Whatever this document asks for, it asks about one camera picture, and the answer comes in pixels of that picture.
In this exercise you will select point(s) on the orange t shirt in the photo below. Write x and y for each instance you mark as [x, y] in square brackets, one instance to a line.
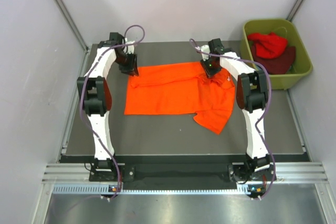
[182, 88]

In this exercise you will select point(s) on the slotted grey cable duct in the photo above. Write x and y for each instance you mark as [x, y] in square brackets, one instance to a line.
[86, 189]

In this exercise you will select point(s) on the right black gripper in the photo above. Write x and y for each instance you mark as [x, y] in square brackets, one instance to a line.
[209, 73]

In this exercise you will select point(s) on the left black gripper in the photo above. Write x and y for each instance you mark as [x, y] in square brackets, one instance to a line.
[130, 68]

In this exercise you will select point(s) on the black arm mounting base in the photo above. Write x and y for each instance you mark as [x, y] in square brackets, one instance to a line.
[182, 172]

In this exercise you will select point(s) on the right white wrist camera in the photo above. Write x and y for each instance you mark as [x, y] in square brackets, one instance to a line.
[204, 51]

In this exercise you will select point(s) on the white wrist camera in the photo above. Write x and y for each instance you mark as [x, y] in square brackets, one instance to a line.
[129, 47]
[204, 51]

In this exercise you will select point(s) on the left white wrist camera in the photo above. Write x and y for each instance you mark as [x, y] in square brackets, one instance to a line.
[129, 47]

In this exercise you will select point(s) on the dark maroon t shirt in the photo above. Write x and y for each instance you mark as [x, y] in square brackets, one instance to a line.
[280, 65]

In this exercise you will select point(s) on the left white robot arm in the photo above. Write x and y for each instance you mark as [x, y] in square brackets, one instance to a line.
[96, 99]

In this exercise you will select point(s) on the red t shirt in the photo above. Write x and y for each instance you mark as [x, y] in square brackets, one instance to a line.
[268, 46]

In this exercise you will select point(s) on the aluminium frame rail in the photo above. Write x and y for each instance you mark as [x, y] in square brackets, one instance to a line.
[290, 173]

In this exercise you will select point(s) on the olive green plastic bin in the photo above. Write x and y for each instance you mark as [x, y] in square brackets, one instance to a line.
[301, 65]

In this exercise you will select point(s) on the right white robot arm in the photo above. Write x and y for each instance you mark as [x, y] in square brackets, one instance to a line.
[251, 97]

